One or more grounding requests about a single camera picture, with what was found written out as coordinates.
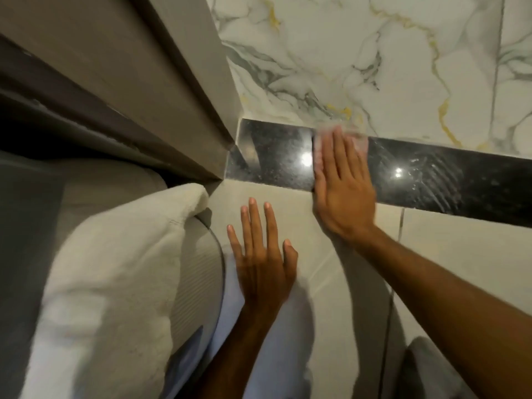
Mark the person's right hand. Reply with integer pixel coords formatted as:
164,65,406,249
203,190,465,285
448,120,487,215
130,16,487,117
312,126,379,242

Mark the person's left hand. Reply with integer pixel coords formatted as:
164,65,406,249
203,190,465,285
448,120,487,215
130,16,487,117
226,197,299,309

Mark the white wiping cloth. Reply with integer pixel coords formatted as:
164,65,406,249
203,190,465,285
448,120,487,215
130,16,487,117
313,124,370,173

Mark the person's right forearm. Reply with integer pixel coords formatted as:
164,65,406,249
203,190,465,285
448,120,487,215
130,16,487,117
336,222,532,399

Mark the person's left forearm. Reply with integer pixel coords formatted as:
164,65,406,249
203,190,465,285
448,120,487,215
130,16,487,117
186,302,287,399

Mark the black granite skirting strip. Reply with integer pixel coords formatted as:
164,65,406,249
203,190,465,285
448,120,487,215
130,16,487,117
224,118,532,229

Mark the white towel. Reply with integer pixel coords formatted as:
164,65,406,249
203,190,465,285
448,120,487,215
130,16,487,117
20,183,210,399

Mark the grey fabric sleeve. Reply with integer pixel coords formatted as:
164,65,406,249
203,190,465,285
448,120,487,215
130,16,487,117
398,336,479,399

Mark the brown wooden door frame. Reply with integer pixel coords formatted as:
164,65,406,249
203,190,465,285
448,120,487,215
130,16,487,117
0,0,244,183

